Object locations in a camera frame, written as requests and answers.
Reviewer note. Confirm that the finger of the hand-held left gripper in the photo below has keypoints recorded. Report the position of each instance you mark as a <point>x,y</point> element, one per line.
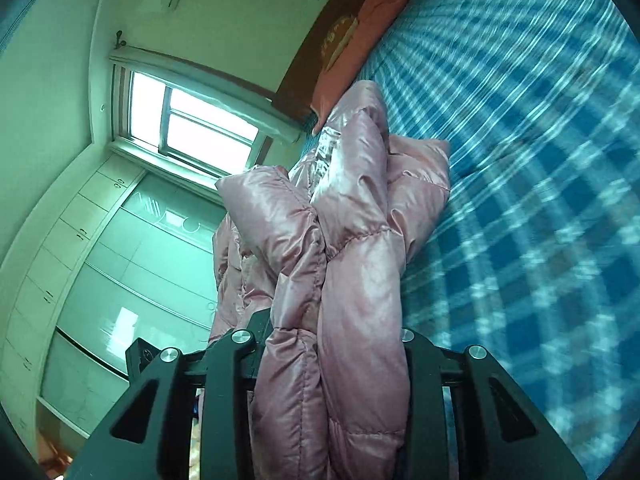
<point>140,360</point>

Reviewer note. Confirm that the bed with blue plaid sheet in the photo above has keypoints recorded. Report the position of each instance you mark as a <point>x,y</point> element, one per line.
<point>525,160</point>

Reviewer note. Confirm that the red pillow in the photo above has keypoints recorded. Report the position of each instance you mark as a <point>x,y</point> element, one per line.
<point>350,55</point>

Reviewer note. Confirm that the brown printed cushion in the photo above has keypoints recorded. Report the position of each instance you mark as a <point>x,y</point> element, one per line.
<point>337,42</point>

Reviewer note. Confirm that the pink puffer jacket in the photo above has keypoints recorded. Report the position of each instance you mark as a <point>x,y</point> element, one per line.
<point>350,270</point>

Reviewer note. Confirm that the wooden headboard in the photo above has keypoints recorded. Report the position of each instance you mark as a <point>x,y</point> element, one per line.
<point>305,70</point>

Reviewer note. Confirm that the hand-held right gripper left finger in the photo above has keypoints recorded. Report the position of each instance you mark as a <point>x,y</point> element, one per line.
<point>235,365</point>

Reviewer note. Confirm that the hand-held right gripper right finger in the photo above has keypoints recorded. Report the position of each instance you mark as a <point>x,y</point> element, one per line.
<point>425,375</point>

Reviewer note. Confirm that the white framed window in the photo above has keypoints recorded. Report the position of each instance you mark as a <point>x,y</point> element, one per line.
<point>225,100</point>

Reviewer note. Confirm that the curtain rod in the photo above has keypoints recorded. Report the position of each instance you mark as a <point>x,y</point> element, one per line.
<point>190,67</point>

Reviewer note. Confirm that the white wardrobe with circle pattern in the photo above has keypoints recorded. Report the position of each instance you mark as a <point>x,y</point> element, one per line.
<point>100,270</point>

